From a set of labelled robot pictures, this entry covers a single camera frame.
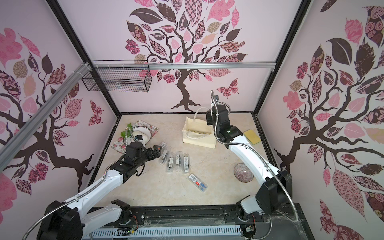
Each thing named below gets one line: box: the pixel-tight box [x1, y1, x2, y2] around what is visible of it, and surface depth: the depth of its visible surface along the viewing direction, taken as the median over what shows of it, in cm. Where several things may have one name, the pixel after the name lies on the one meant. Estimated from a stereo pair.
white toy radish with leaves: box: [120, 122, 133, 139], surface depth 106 cm
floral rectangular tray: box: [111, 120, 159, 154], surface depth 105 cm
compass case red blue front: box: [188, 173, 208, 193], surface depth 85 cm
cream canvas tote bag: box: [182, 107, 217, 149], surface depth 100 cm
